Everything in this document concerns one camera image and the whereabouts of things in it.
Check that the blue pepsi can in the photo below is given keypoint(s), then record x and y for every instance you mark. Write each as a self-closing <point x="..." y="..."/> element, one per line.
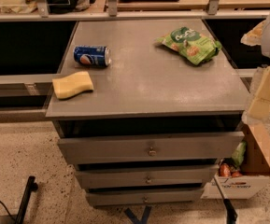
<point x="93" y="56"/>

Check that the green snack bag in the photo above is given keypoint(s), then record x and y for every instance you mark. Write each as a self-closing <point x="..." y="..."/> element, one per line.
<point x="194" y="46"/>

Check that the cardboard box with snacks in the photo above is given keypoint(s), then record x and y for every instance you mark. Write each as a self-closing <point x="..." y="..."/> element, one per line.
<point x="247" y="171"/>

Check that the grey drawer cabinet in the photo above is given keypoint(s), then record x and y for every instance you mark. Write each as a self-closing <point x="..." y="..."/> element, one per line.
<point x="149" y="90"/>

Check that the black stand leg right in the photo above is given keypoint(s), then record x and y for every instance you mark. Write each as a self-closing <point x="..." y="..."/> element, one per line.
<point x="230" y="211"/>

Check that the black stand leg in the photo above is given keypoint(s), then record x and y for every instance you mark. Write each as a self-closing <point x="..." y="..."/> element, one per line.
<point x="31" y="186"/>
<point x="230" y="211"/>

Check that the middle grey drawer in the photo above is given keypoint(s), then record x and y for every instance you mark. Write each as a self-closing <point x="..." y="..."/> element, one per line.
<point x="145" y="177"/>

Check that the yellow sponge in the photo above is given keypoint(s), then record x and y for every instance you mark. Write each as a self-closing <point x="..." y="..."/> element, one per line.
<point x="69" y="86"/>

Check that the top grey drawer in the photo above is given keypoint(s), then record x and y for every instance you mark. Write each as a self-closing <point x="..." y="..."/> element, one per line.
<point x="162" y="147"/>

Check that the black stand leg left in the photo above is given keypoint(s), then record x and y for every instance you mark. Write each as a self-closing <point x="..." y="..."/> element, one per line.
<point x="31" y="186"/>

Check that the metal shelf rail frame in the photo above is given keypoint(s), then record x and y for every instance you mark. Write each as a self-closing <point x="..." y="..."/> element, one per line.
<point x="104" y="10"/>

